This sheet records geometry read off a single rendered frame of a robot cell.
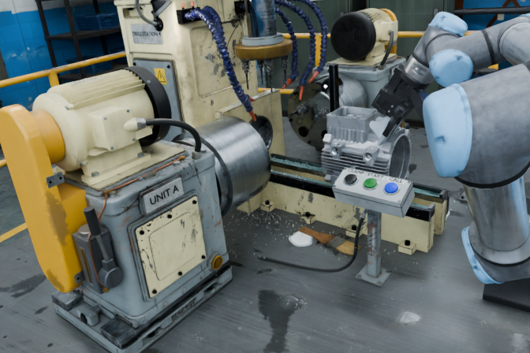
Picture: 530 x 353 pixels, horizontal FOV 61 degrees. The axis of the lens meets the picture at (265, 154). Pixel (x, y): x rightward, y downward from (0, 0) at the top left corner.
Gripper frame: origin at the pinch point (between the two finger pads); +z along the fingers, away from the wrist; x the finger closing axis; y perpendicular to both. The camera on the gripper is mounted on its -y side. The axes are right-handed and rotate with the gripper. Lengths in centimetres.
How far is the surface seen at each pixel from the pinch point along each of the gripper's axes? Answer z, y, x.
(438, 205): 10.7, -20.7, -8.9
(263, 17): -8, 50, -3
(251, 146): 12.7, 25.0, 20.6
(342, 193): 4.4, -2.4, 22.0
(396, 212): -0.3, -14.4, 21.2
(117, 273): 19, 18, 68
